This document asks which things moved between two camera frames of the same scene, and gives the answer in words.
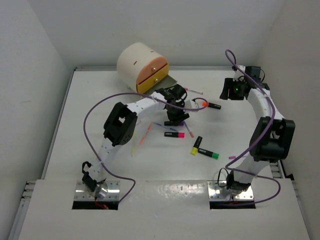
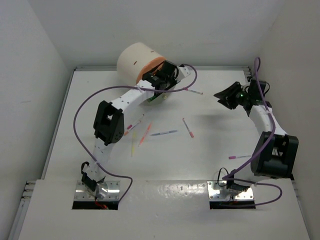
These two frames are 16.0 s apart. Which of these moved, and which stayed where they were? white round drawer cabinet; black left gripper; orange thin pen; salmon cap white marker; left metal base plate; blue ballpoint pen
Moved: black left gripper; blue ballpoint pen
Stayed: salmon cap white marker; left metal base plate; white round drawer cabinet; orange thin pen
